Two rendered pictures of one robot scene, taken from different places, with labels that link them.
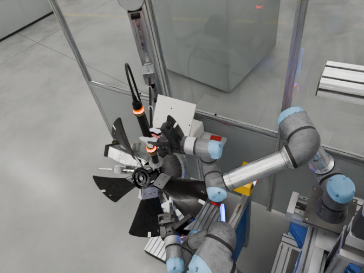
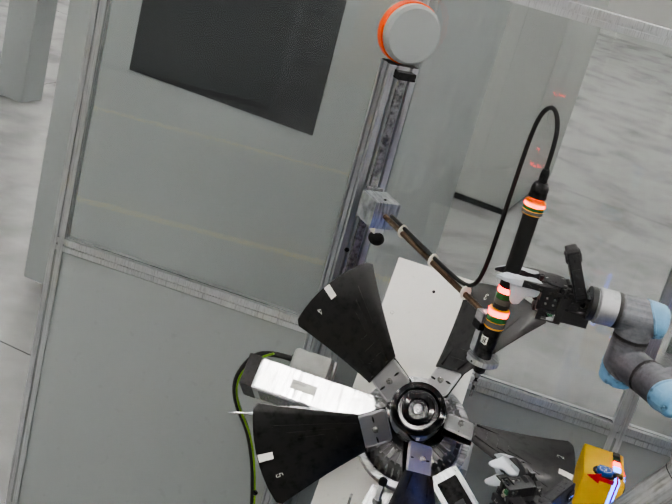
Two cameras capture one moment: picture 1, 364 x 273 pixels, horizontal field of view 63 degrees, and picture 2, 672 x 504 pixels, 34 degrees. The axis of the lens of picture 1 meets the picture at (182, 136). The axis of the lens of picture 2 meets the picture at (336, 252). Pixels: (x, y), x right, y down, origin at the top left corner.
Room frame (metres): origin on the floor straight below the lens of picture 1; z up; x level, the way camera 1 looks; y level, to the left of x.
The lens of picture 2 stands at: (-0.72, 1.52, 2.26)
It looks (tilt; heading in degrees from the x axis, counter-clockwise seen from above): 20 degrees down; 330
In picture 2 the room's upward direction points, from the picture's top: 15 degrees clockwise
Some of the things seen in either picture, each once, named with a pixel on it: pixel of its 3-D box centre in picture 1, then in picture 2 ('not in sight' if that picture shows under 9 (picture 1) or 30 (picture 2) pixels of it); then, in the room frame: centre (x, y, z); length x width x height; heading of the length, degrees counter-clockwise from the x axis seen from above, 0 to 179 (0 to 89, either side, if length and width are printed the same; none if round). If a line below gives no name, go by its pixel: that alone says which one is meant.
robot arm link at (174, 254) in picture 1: (174, 259); not in sight; (0.51, 0.14, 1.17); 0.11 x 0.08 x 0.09; 179
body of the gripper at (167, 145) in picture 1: (173, 143); (564, 299); (0.87, 0.04, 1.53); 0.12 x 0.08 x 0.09; 62
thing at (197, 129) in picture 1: (188, 131); not in sight; (1.50, -0.06, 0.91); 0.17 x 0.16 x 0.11; 142
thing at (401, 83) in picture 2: (148, 63); (373, 187); (1.60, 0.11, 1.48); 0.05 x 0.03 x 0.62; 87
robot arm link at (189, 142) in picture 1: (190, 144); (602, 305); (0.84, -0.03, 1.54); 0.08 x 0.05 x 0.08; 152
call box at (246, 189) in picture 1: (246, 179); (597, 481); (0.94, -0.31, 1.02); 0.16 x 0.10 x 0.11; 142
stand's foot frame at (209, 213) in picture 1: (186, 231); not in sight; (1.17, 0.13, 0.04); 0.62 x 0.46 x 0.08; 142
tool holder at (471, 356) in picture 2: (154, 155); (486, 338); (0.94, 0.15, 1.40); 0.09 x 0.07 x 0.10; 177
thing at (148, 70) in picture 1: (149, 73); (377, 208); (1.55, 0.12, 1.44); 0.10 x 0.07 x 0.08; 177
